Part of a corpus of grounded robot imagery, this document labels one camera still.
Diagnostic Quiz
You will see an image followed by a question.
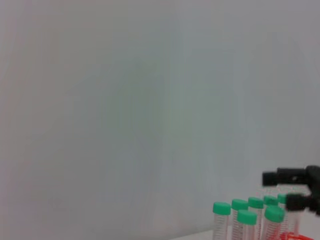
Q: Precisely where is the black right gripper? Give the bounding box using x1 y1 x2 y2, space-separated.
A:
261 164 320 217

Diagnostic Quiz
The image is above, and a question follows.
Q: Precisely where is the orange plastic test tube rack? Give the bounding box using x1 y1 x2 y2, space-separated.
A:
279 231 315 240

